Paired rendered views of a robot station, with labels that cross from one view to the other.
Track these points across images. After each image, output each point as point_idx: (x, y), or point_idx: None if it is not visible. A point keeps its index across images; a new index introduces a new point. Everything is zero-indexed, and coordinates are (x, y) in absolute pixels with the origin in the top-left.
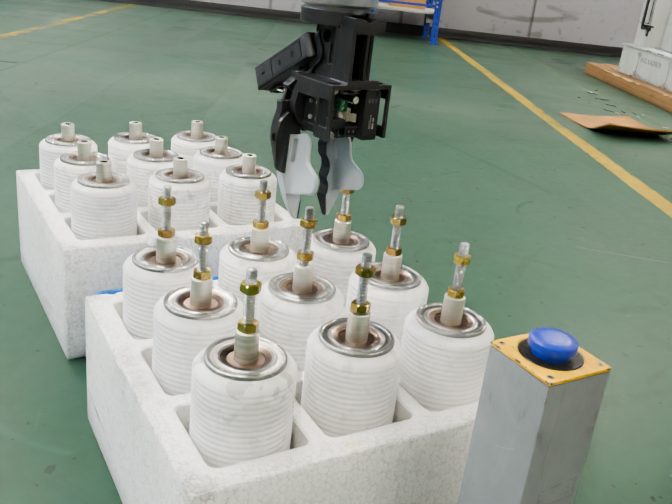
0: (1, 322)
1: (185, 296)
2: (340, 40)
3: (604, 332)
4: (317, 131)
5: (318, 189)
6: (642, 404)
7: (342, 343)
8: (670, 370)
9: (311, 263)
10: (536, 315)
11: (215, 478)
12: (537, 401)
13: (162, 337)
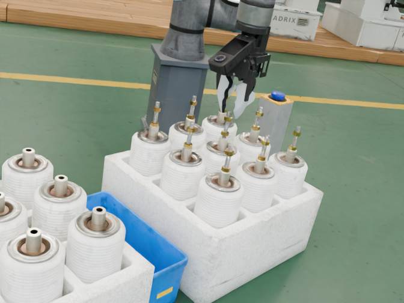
0: None
1: (257, 174)
2: (264, 36)
3: (23, 130)
4: (262, 74)
5: (222, 104)
6: (97, 136)
7: (261, 142)
8: (61, 122)
9: (221, 136)
10: (5, 145)
11: (312, 188)
12: (290, 108)
13: (275, 187)
